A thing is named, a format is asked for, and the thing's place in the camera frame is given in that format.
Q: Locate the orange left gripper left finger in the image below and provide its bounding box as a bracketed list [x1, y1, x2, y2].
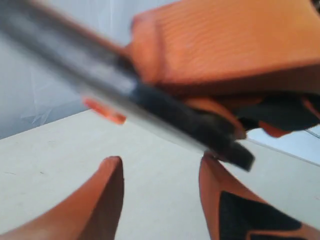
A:
[0, 156, 124, 240]

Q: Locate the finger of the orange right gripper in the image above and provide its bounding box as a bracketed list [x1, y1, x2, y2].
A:
[182, 93, 320, 140]
[129, 0, 320, 95]

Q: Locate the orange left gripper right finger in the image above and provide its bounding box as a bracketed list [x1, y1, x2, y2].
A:
[198, 153, 320, 240]

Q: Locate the blue-grey backdrop cloth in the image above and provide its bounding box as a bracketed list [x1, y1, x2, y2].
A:
[0, 0, 170, 139]

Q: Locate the dark transparent lunch box lid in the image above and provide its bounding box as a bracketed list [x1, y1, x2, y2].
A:
[0, 0, 255, 171]

